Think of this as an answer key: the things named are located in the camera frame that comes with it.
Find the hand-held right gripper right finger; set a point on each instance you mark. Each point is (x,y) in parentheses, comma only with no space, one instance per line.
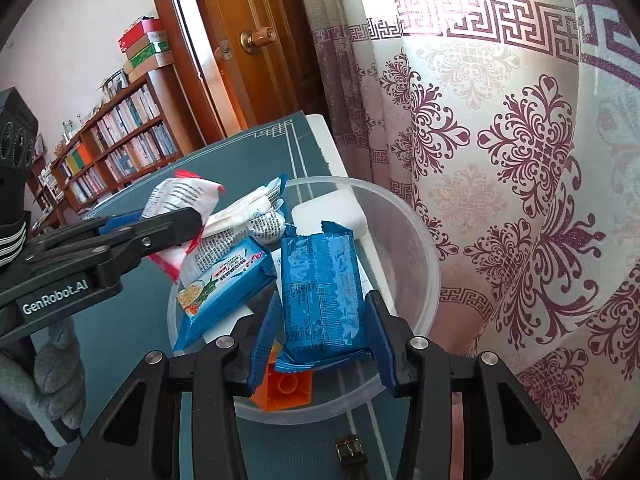
(384,355)

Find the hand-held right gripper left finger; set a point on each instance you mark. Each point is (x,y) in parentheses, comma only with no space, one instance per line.
(263,345)

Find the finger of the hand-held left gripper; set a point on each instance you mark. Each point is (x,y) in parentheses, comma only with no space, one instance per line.
(150,240)
(120,221)

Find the yellow and orange toy block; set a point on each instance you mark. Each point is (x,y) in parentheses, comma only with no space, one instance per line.
(287,392)

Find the white packet with red edges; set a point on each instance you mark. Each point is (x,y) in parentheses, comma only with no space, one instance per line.
(177,192)

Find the blue noodle picture snack packet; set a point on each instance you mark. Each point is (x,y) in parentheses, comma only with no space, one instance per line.
(225,285)

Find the plain blue snack packet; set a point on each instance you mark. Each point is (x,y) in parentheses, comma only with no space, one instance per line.
(320,290)

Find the clear plastic bowl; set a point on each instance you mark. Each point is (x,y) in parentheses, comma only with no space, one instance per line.
(410,260)

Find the white printed plastic bag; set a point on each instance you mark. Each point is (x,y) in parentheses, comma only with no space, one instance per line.
(250,210)

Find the white sponge block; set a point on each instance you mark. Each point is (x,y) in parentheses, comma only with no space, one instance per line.
(330,212)

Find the person's left hand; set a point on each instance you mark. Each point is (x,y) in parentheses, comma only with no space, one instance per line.
(55,375)

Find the rows of books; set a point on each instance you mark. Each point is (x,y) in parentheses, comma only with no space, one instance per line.
(125,130)

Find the wooden bookshelf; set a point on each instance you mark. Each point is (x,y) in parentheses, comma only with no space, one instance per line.
(170,105)

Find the brown cardboard box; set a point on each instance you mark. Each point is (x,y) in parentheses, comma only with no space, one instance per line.
(150,67)

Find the red and white box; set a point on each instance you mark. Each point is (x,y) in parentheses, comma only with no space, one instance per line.
(142,32)

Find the wooden door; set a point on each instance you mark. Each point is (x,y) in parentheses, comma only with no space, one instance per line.
(290,60)

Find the patterned purple white curtain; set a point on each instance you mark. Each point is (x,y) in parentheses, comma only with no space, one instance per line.
(525,160)

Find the photo frame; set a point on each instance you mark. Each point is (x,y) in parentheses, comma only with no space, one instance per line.
(117,81)

